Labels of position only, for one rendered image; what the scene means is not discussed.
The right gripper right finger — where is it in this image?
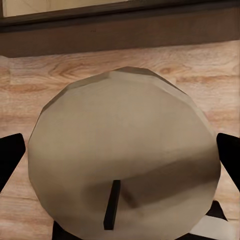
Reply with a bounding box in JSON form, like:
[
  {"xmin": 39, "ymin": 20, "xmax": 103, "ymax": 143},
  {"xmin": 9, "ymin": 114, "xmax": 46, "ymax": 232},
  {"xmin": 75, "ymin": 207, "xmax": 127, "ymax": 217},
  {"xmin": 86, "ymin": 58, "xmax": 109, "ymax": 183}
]
[{"xmin": 216, "ymin": 133, "xmax": 240, "ymax": 191}]

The pillar candle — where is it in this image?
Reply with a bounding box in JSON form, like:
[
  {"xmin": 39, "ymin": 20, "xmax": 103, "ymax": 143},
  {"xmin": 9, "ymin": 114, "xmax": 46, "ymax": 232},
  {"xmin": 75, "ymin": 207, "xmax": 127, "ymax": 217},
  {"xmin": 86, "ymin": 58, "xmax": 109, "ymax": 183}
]
[{"xmin": 27, "ymin": 66, "xmax": 222, "ymax": 240}]

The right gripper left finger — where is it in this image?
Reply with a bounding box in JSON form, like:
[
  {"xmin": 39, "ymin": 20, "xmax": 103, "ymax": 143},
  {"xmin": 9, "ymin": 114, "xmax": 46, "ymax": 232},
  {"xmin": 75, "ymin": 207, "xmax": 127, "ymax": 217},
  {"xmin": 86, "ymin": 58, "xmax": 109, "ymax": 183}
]
[{"xmin": 0, "ymin": 133, "xmax": 26, "ymax": 193}]

